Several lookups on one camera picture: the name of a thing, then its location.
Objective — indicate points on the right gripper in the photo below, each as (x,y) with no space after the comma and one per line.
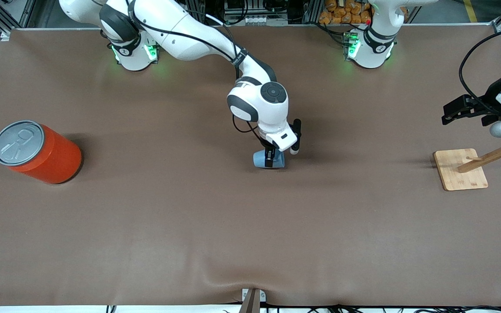
(270,157)

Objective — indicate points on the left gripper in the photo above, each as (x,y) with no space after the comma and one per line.
(491,96)

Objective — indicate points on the light blue cup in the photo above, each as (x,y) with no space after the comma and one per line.
(259,160)

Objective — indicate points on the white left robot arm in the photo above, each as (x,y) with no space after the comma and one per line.
(374,41)

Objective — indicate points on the wooden cup rack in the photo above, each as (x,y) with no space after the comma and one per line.
(461,171)

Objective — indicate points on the brown table mat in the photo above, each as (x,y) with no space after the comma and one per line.
(250,226)

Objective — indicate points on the white connector block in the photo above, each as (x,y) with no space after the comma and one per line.
(259,19)

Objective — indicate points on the pile of orange bags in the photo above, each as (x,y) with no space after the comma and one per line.
(346,13)

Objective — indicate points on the orange can grey lid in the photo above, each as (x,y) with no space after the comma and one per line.
(52,158)

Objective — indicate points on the metal table bracket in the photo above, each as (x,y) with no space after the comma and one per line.
(246,295)

